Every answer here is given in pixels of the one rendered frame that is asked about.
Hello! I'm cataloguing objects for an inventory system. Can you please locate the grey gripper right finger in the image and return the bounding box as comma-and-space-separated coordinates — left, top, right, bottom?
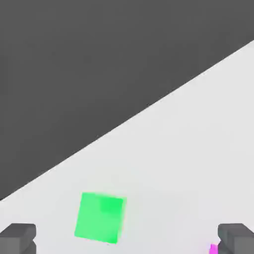
217, 223, 254, 254

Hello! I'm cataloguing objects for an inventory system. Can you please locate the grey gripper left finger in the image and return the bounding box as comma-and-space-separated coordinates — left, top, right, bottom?
0, 223, 37, 254

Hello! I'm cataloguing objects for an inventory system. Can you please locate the small green cube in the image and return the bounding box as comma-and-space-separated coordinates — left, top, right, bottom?
73, 191, 127, 245

